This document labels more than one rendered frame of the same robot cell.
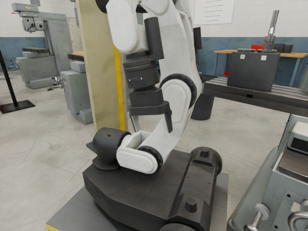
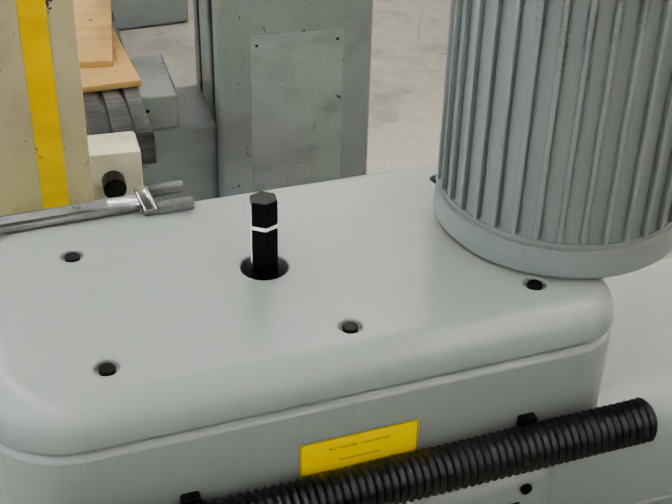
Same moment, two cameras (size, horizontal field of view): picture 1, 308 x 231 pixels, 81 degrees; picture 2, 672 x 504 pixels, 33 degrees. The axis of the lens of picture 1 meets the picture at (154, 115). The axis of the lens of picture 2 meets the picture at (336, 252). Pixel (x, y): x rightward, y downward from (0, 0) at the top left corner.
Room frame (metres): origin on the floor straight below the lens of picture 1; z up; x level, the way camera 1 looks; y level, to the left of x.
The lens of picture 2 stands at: (0.15, -1.23, 2.36)
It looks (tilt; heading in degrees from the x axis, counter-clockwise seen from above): 32 degrees down; 26
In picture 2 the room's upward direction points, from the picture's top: 1 degrees clockwise
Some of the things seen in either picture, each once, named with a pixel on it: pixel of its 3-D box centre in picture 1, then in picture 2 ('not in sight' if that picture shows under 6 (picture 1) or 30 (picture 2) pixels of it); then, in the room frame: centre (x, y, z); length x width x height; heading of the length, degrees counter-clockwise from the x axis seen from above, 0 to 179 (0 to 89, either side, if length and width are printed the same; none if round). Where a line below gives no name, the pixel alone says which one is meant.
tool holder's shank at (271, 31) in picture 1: (273, 23); not in sight; (1.00, -0.59, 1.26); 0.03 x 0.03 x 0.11
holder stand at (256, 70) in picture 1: (252, 68); not in sight; (1.03, -0.55, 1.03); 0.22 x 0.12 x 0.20; 53
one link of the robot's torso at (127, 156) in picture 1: (144, 150); not in sight; (0.75, 0.05, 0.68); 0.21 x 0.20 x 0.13; 67
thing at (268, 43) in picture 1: (268, 43); not in sight; (1.00, -0.59, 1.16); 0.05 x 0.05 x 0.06
